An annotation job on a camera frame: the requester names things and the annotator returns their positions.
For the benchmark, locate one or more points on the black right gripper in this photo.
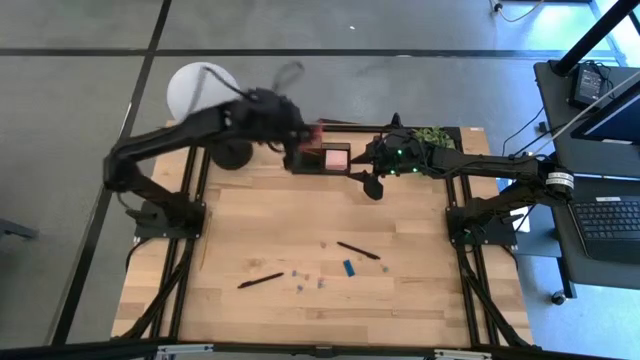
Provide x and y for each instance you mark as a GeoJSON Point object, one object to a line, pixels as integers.
{"type": "Point", "coordinates": [400, 152]}

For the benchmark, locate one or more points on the white globe lamp black base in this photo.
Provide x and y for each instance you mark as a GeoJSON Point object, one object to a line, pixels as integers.
{"type": "Point", "coordinates": [185, 90]}

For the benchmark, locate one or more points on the black aluminium table frame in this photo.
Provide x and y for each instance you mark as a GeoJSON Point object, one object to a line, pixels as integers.
{"type": "Point", "coordinates": [345, 128]}

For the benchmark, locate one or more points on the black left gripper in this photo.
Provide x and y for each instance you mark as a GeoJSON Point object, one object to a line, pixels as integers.
{"type": "Point", "coordinates": [272, 117]}

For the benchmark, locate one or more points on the blue eraser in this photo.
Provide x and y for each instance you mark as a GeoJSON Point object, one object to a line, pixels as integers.
{"type": "Point", "coordinates": [349, 268]}

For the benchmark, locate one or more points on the white paper sheet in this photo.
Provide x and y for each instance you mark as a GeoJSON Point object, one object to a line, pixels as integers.
{"type": "Point", "coordinates": [524, 224]}

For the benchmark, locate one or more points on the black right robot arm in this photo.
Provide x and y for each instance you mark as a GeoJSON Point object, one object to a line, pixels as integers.
{"type": "Point", "coordinates": [490, 165]}

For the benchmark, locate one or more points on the black pen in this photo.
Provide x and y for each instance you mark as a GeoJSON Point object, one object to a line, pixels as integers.
{"type": "Point", "coordinates": [260, 280]}
{"type": "Point", "coordinates": [357, 250]}

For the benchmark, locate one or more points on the black power adapter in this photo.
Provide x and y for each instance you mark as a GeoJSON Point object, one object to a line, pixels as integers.
{"type": "Point", "coordinates": [587, 85]}

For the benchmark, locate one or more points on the green plant in white pot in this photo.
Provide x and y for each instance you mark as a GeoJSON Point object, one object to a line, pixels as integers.
{"type": "Point", "coordinates": [435, 136]}

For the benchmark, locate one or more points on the black caster wheel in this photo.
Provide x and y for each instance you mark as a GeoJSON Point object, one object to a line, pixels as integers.
{"type": "Point", "coordinates": [559, 298]}

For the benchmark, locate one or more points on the black mesh desk organizer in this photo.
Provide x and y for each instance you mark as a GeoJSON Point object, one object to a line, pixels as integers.
{"type": "Point", "coordinates": [312, 167]}

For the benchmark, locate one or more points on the grey chair part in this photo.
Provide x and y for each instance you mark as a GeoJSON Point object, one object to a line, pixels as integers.
{"type": "Point", "coordinates": [15, 229]}

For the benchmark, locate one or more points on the pink sticky notes pad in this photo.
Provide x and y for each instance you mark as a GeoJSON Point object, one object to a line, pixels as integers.
{"type": "Point", "coordinates": [336, 160]}

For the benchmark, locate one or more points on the black desk monitor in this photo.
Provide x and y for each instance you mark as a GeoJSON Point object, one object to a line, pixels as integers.
{"type": "Point", "coordinates": [615, 125]}

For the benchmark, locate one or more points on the black keyboard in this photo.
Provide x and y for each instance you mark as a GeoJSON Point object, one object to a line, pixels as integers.
{"type": "Point", "coordinates": [605, 225]}

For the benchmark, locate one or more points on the black clamp knob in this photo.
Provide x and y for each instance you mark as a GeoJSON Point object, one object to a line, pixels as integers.
{"type": "Point", "coordinates": [396, 121]}

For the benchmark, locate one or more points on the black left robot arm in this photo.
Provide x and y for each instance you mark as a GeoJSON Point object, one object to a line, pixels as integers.
{"type": "Point", "coordinates": [165, 137]}

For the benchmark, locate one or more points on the black side desk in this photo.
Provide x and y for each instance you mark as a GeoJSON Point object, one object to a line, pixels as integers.
{"type": "Point", "coordinates": [555, 125]}
{"type": "Point", "coordinates": [590, 275]}

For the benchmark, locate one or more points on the black vertical support pole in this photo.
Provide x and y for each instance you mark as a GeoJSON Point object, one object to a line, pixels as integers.
{"type": "Point", "coordinates": [595, 35]}

